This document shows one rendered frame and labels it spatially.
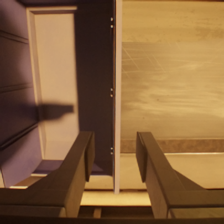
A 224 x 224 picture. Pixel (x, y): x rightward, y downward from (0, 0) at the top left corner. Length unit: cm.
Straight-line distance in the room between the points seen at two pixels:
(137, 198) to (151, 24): 40
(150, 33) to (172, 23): 5
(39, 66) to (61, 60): 5
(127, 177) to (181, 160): 14
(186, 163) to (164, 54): 27
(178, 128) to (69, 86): 27
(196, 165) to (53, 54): 43
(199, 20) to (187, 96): 16
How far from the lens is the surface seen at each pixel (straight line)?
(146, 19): 38
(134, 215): 47
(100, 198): 45
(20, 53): 34
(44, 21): 39
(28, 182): 38
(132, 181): 45
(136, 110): 37
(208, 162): 48
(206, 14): 42
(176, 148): 44
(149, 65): 36
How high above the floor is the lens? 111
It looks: 76 degrees down
